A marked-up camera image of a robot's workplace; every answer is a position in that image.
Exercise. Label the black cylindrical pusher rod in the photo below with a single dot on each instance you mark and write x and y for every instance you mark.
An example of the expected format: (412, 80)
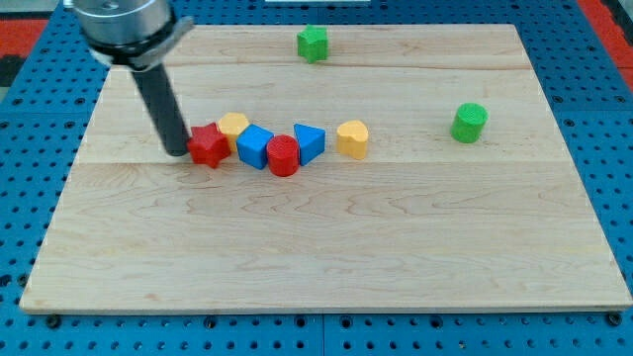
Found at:
(157, 94)

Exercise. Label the yellow hexagon block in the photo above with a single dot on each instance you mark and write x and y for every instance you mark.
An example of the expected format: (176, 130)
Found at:
(232, 125)

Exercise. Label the red star block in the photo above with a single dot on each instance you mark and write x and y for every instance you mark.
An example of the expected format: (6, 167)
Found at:
(208, 145)

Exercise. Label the blue cube block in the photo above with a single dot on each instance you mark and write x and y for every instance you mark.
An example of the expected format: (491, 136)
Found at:
(252, 146)

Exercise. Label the red cylinder block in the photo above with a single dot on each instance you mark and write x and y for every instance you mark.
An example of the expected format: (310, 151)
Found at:
(283, 155)

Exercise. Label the green star block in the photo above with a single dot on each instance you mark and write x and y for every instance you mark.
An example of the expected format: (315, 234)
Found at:
(312, 43)

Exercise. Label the blue triangle block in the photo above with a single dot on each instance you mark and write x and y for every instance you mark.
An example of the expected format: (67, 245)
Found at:
(311, 141)

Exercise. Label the yellow heart block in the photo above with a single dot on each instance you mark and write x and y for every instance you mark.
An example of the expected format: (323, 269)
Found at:
(352, 139)

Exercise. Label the light wooden board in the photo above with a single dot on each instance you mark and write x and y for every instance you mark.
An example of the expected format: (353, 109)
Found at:
(423, 224)

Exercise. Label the green cylinder block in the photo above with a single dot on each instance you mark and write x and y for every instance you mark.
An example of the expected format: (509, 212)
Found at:
(468, 123)

